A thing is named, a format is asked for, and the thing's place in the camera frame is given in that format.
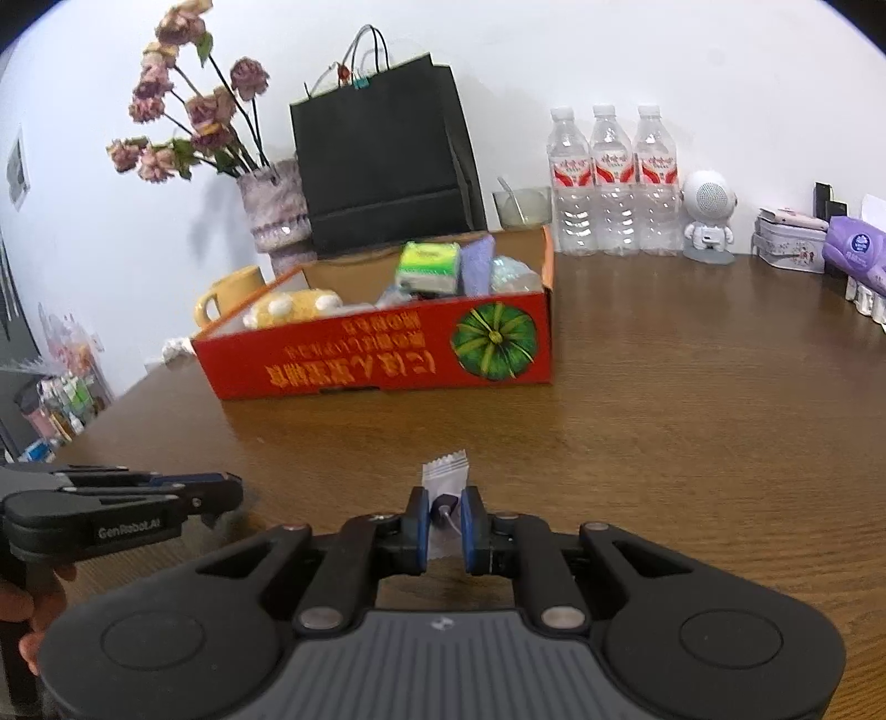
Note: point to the grey tin box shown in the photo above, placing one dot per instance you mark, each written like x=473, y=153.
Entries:
x=785, y=253

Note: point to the white candy sachet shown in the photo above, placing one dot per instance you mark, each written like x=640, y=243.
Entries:
x=443, y=474

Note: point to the person's left hand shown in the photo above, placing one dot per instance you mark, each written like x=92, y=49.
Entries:
x=17, y=602

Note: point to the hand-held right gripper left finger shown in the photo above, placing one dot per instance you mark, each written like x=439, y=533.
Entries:
x=419, y=533

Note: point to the green tissue pack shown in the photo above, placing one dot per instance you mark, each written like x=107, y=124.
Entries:
x=429, y=266

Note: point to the clutter of small bottles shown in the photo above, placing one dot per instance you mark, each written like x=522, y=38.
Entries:
x=66, y=394

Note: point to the metal spoon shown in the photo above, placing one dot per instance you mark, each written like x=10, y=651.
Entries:
x=504, y=185

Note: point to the clear water bottle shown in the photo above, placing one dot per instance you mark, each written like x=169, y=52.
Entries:
x=571, y=201
x=614, y=201
x=657, y=201

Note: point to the red cardboard box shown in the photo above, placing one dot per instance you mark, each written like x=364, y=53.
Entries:
x=332, y=367

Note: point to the white paper sheet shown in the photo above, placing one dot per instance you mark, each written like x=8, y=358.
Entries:
x=873, y=208

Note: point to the black paper bag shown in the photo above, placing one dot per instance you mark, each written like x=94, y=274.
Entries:
x=374, y=166

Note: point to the crumpled clear plastic wrap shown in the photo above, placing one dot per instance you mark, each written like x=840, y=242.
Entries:
x=513, y=273

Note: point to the wall paper notice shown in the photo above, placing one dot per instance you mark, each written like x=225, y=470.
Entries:
x=19, y=169

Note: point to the fuzzy purple vase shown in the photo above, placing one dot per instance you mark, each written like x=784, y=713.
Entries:
x=273, y=201

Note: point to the small white jars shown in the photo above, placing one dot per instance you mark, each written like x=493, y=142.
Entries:
x=866, y=301

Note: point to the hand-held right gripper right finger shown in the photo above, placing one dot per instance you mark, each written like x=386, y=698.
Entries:
x=471, y=533

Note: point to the clear glass cup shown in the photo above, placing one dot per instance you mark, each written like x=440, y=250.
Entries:
x=522, y=211

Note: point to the pink case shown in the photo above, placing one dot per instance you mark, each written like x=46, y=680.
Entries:
x=796, y=218

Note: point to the purple cloth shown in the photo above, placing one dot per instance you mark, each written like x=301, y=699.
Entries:
x=477, y=266

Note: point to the yellow mug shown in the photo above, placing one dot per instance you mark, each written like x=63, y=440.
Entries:
x=232, y=291

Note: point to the yellow plush toy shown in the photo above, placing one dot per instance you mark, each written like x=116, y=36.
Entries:
x=304, y=304

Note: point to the white astronaut speaker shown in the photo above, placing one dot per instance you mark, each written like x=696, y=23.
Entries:
x=709, y=197

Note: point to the black box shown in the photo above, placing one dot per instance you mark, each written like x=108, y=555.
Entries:
x=829, y=201

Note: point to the dried flower bouquet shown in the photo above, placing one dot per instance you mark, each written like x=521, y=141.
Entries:
x=207, y=111

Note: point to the dark panel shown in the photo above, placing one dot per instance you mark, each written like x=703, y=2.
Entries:
x=10, y=311

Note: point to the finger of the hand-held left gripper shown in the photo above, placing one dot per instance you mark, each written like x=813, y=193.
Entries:
x=207, y=495
x=118, y=478

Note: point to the white crumpled paper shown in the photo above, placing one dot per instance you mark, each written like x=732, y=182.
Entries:
x=178, y=348

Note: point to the purple tissue pack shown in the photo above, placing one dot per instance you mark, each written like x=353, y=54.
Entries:
x=858, y=249

